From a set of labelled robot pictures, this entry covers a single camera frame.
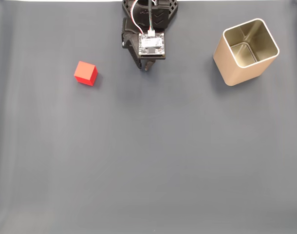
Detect dark grey table mat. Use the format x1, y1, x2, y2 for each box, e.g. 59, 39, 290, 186
0, 1, 297, 234

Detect gold square metal container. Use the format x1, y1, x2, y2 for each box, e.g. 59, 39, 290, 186
213, 18, 280, 87

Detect green white camera cable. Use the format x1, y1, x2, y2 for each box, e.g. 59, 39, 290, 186
147, 19, 156, 38

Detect red cube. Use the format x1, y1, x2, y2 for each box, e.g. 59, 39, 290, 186
74, 60, 98, 86

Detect red white black servo cable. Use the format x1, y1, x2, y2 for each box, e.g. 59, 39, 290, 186
130, 0, 145, 34

